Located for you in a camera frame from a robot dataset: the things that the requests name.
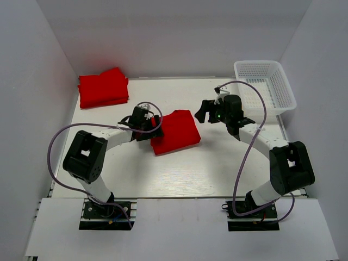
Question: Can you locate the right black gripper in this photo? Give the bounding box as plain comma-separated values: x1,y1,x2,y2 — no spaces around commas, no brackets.
195,100,231,124

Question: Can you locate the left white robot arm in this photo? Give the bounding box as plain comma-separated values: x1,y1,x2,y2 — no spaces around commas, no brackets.
63,104,164,217

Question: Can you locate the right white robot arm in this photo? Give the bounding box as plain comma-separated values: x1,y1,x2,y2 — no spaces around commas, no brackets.
195,95,315,217

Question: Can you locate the folded red t-shirt stack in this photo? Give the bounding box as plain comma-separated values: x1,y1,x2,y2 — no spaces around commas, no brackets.
78,67,129,109

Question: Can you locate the white plastic basket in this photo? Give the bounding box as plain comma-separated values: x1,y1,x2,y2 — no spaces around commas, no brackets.
234,60,297,116

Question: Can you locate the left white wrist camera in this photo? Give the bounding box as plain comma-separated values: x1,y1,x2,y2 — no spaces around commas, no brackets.
140,103,153,120

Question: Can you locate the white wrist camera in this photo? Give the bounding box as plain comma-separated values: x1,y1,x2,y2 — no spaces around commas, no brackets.
140,103,153,120
214,86,230,104

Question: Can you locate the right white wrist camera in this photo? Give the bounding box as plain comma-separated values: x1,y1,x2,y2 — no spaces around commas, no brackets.
214,86,230,104

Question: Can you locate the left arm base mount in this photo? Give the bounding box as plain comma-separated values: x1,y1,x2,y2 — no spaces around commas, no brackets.
79,199,137,231

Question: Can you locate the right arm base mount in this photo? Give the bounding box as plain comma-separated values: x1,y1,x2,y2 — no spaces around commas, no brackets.
221,192,279,232

